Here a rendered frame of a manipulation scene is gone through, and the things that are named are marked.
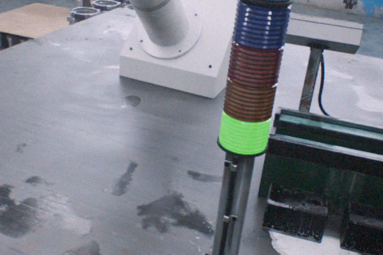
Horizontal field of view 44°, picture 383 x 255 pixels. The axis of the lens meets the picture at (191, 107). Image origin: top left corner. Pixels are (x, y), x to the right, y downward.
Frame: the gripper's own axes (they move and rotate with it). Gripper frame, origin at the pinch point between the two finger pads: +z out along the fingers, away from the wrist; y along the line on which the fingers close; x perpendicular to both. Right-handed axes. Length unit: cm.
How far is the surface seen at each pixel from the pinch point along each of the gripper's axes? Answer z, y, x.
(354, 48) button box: 11.6, 2.6, -1.3
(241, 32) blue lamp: 28, -14, -55
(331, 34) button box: 9.9, -2.7, -3.5
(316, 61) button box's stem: 15.1, -4.7, 1.5
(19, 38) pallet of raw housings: -10, -187, 166
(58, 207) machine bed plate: 55, -43, -28
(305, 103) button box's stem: 23.9, -5.0, 7.0
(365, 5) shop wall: -195, 54, 498
